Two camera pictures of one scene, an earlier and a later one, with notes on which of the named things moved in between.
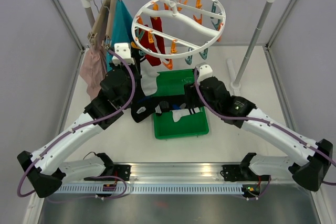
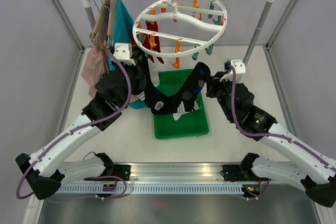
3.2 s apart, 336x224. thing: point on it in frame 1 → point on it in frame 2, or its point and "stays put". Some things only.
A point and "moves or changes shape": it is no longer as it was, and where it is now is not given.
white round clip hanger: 171,27 stays put
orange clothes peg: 150,36 moves or changes shape
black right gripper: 190,90 → 213,82
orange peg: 168,66 → 177,64
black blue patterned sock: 146,106 moves or changes shape
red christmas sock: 154,59 → 146,43
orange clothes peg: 155,7 → 153,11
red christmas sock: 156,23 → 153,25
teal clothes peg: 189,59 → 195,55
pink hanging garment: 93,68 stays put
